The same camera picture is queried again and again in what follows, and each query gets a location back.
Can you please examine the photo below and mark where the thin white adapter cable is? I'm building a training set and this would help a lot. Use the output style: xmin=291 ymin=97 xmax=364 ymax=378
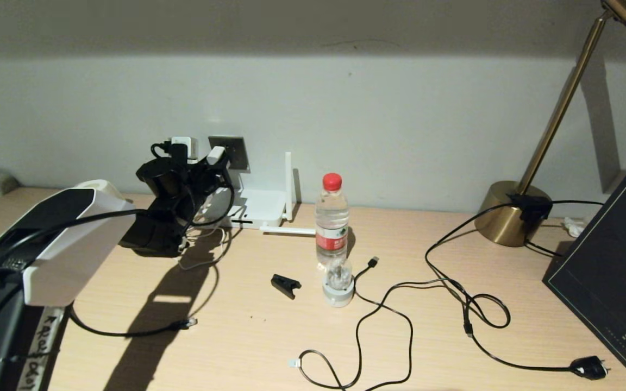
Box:
xmin=176 ymin=215 xmax=232 ymax=271

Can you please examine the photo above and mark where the white router with antennas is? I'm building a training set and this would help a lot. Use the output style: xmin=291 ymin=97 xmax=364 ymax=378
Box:
xmin=200 ymin=152 xmax=317 ymax=236

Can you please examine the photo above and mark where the white toilet paper roll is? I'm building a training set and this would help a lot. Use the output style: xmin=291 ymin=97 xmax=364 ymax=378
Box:
xmin=87 ymin=180 xmax=132 ymax=206

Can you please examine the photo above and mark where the water bottle red cap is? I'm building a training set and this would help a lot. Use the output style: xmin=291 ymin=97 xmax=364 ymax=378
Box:
xmin=315 ymin=173 xmax=350 ymax=270

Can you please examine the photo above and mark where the small black clip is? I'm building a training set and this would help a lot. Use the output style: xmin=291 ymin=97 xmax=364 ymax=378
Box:
xmin=271 ymin=274 xmax=303 ymax=299

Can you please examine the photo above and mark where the small glass dome white base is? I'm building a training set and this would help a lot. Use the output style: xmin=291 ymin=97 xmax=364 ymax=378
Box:
xmin=322 ymin=258 xmax=355 ymax=307

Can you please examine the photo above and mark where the white handwritten tape label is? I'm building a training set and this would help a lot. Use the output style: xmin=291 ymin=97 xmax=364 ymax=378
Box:
xmin=17 ymin=310 xmax=64 ymax=391

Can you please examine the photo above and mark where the brass desk lamp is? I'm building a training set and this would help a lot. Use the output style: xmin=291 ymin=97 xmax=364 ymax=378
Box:
xmin=473 ymin=0 xmax=626 ymax=248

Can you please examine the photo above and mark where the black box on lamp base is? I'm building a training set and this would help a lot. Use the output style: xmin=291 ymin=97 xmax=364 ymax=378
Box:
xmin=507 ymin=194 xmax=553 ymax=228

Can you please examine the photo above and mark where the small white crumpled object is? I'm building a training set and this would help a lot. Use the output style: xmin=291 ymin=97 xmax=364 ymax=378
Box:
xmin=560 ymin=217 xmax=584 ymax=238

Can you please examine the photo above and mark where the dark gift bag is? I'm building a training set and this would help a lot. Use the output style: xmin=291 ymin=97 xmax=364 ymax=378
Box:
xmin=541 ymin=169 xmax=626 ymax=391

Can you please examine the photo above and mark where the grey wall socket plate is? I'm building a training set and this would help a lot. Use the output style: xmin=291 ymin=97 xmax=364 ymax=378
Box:
xmin=208 ymin=136 xmax=249 ymax=171

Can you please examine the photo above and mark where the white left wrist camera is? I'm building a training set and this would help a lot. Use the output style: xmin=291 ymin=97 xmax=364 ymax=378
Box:
xmin=171 ymin=136 xmax=199 ymax=161

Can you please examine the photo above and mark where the black lamp power cord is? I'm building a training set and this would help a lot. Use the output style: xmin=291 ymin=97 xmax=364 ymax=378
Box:
xmin=424 ymin=200 xmax=611 ymax=379

